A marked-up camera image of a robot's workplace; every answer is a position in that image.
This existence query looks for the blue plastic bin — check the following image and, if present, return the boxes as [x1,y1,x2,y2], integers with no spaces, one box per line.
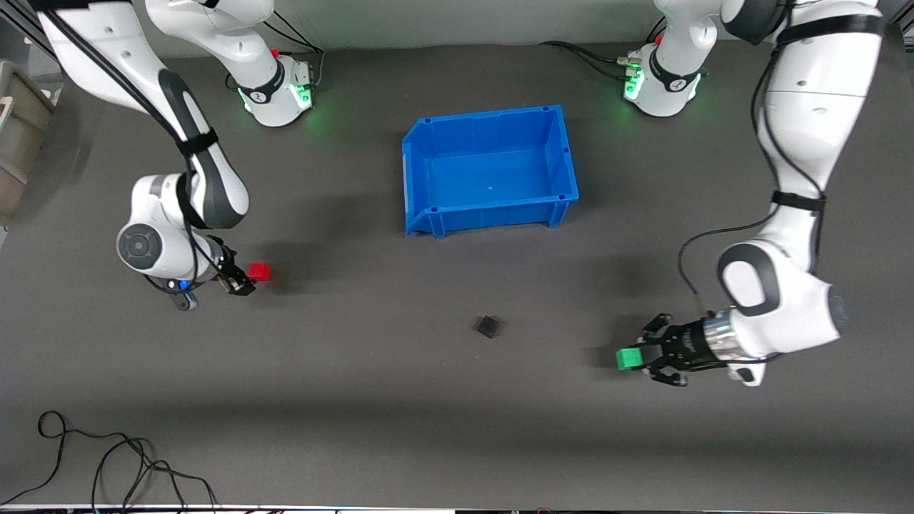
[401,104,581,239]

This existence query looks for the beige plastic box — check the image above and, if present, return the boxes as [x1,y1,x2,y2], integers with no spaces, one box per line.
[0,59,56,229]

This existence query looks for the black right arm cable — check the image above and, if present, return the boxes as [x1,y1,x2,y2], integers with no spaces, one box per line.
[29,0,209,295]

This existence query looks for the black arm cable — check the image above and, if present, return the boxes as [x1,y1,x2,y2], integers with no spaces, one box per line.
[29,0,209,295]
[677,21,829,318]

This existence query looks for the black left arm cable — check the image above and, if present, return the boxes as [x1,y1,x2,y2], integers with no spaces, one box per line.
[677,21,829,318]

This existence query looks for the loose black cable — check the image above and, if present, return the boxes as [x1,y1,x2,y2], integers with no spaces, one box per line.
[0,410,219,512]

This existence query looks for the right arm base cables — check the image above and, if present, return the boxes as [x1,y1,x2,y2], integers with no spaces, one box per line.
[225,14,326,94]

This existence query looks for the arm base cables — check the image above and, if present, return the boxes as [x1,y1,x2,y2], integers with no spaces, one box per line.
[225,14,326,94]
[539,18,668,79]

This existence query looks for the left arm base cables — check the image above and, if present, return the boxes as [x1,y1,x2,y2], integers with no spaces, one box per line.
[539,18,668,79]

